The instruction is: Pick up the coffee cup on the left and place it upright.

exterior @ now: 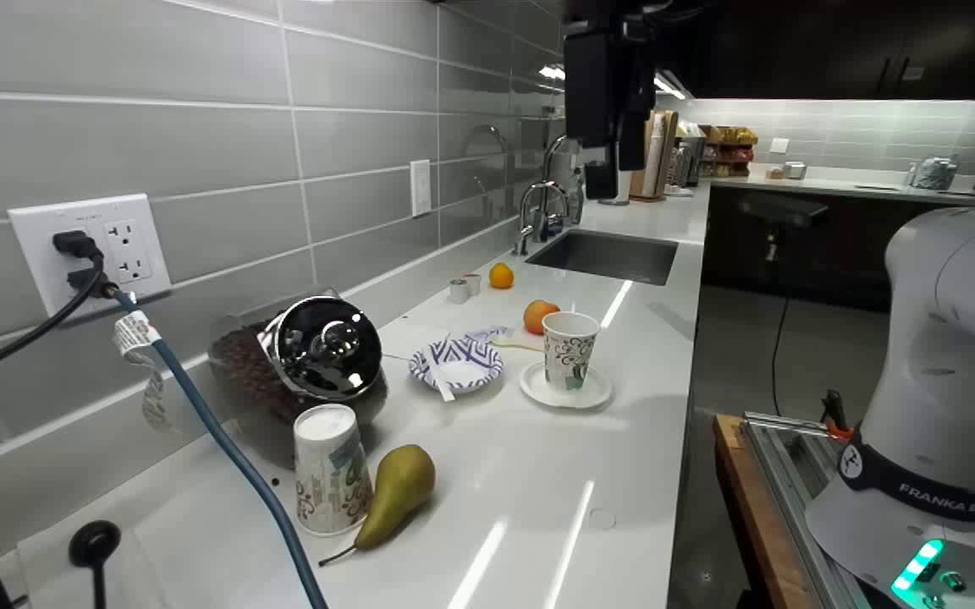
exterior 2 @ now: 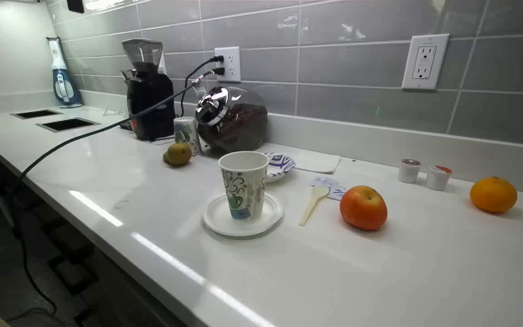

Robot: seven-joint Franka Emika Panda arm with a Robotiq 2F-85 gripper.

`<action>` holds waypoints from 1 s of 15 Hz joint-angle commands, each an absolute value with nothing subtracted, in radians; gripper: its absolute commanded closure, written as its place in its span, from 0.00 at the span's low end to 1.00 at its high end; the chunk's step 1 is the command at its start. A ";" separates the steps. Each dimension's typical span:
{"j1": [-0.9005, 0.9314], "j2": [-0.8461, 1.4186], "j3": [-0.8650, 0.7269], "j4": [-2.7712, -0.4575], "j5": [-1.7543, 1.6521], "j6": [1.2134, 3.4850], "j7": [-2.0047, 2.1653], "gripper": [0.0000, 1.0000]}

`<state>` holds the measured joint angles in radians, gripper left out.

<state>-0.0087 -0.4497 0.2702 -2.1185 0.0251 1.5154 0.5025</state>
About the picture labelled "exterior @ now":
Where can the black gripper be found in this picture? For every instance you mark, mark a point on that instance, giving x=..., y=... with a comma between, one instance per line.
x=592, y=101

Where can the printed paper coffee cup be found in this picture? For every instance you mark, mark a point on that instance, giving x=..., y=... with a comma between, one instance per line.
x=568, y=353
x=329, y=473

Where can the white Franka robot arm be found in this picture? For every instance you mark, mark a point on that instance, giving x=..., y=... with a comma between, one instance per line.
x=949, y=338

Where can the glass coffee jar chrome lid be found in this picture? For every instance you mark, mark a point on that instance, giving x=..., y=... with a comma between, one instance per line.
x=319, y=347

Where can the black suction cup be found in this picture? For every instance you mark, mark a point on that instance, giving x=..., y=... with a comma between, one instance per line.
x=92, y=541

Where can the chrome faucet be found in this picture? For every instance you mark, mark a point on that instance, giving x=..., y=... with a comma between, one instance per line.
x=539, y=215

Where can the steel kitchen sink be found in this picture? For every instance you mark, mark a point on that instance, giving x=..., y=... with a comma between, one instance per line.
x=608, y=255

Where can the yellow fruit bowl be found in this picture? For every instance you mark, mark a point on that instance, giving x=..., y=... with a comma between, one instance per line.
x=728, y=138

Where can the orange fruit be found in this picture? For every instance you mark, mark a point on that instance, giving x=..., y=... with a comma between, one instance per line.
x=503, y=276

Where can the red orange apple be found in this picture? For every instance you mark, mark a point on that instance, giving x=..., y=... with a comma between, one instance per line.
x=539, y=319

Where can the white round saucer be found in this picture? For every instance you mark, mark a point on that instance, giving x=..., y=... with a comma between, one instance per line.
x=539, y=390

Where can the dark kitchen island cabinet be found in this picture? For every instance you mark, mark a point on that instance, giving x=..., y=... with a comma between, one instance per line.
x=812, y=255

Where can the dark upper cabinet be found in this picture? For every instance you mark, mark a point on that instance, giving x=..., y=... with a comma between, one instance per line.
x=846, y=46

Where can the crumpled grey bag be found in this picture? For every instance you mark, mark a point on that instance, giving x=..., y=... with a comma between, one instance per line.
x=932, y=175

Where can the small red black tool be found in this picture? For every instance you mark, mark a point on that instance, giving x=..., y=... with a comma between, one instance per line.
x=832, y=410

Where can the wooden table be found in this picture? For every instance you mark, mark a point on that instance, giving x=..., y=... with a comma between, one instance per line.
x=752, y=507

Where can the green yellow pear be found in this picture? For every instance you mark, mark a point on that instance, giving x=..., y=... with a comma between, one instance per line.
x=400, y=488

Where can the white two-socket wall outlet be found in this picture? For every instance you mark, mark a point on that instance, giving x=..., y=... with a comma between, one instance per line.
x=419, y=186

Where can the white four-socket wall outlet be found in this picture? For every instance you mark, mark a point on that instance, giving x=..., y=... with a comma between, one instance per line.
x=133, y=241

